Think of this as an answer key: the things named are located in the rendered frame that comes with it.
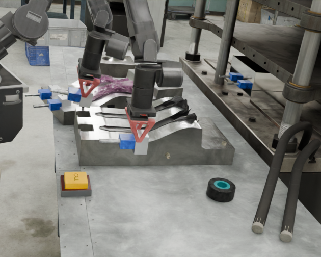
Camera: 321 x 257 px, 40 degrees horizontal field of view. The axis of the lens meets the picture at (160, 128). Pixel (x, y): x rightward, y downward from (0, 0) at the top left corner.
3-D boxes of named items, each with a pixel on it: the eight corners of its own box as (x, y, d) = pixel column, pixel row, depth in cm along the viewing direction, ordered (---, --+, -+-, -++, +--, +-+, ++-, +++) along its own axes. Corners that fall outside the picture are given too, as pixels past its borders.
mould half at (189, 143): (79, 166, 134) (81, 125, 129) (74, 129, 157) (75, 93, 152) (232, 164, 148) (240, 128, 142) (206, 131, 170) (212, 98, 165)
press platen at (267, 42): (286, 138, 156) (299, 91, 149) (183, 43, 269) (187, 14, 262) (471, 140, 178) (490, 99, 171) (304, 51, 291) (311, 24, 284)
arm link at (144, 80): (132, 59, 116) (139, 66, 112) (157, 60, 119) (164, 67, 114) (130, 85, 119) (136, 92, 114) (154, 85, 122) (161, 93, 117)
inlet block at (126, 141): (99, 153, 120) (101, 135, 118) (97, 145, 124) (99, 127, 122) (146, 154, 124) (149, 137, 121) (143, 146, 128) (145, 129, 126)
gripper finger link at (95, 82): (92, 92, 148) (99, 66, 143) (95, 102, 142) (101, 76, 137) (72, 88, 145) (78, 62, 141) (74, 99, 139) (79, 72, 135)
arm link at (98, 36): (90, 26, 137) (86, 31, 132) (112, 33, 137) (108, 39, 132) (86, 47, 140) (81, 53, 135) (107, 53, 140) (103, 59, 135)
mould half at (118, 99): (63, 125, 159) (64, 97, 154) (41, 99, 179) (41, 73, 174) (179, 112, 184) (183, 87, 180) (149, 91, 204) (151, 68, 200)
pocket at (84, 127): (78, 142, 137) (79, 131, 136) (77, 134, 142) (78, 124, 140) (93, 142, 138) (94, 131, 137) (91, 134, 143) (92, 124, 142)
